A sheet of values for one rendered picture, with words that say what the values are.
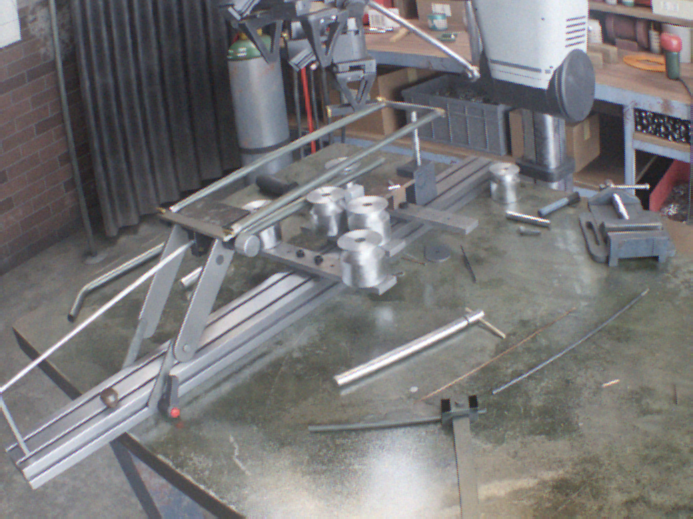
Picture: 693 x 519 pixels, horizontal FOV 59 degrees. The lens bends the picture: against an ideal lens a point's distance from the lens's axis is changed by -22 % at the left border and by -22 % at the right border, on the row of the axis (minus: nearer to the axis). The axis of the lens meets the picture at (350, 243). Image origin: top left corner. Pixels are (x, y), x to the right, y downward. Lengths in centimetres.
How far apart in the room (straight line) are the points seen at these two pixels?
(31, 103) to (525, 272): 293
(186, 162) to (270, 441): 301
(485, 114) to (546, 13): 121
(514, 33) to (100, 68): 229
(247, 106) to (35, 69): 131
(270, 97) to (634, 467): 236
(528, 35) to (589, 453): 86
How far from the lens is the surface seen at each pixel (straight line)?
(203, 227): 77
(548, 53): 132
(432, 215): 101
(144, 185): 350
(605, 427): 70
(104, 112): 332
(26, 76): 352
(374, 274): 85
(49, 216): 369
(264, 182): 124
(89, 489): 206
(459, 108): 252
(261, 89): 278
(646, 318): 86
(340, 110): 127
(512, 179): 113
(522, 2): 132
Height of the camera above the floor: 135
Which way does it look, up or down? 27 degrees down
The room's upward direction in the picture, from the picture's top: 7 degrees counter-clockwise
